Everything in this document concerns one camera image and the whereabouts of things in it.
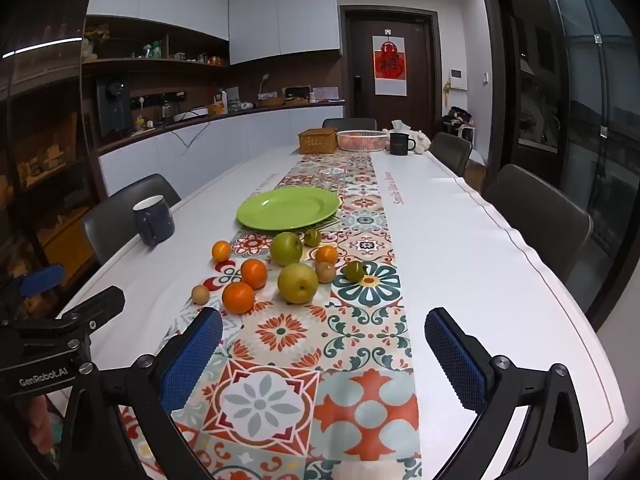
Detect white upper cabinets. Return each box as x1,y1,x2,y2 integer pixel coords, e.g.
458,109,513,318
87,0,342,66

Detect green plate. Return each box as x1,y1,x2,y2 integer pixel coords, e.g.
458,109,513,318
236,186,342,231

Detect patterned table runner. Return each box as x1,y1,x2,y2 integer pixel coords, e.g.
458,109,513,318
120,152,423,480

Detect black cable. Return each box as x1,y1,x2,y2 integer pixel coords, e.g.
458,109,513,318
170,115,211,148

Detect white counter cabinets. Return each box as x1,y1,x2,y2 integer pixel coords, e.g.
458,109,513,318
97,102,346,196

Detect black mug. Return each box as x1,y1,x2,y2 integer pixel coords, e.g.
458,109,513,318
389,132,417,157

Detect black wall appliance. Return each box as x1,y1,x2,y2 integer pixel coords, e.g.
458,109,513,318
96,77,132,136

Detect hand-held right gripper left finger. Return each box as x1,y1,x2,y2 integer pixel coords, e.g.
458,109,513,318
55,306,224,480

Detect glass sliding door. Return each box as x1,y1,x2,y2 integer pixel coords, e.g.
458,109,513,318
542,0,640,261

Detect dark wooden door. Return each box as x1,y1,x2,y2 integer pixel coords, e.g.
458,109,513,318
340,6,443,133

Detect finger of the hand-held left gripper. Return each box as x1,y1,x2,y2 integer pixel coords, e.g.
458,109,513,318
55,286,127,332
0,264,67,311

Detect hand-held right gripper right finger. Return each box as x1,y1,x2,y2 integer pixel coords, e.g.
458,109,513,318
424,306,590,480

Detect stool with bags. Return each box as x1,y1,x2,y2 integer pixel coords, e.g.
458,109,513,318
442,106,476,143

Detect red and white door poster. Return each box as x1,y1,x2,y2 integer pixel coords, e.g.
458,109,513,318
372,35,408,96

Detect dark blue mug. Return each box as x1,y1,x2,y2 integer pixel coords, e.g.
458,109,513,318
132,195,176,248

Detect white plastic basket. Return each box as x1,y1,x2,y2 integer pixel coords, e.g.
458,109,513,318
336,130,391,153

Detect grey chair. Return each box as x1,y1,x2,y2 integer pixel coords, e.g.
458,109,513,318
429,132,473,177
484,164,593,286
82,174,182,267
322,117,377,132

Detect green apple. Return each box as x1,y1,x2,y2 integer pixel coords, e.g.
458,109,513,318
277,263,320,305
270,231,304,267

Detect wicker box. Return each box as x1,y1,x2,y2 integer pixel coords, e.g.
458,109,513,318
298,128,339,155

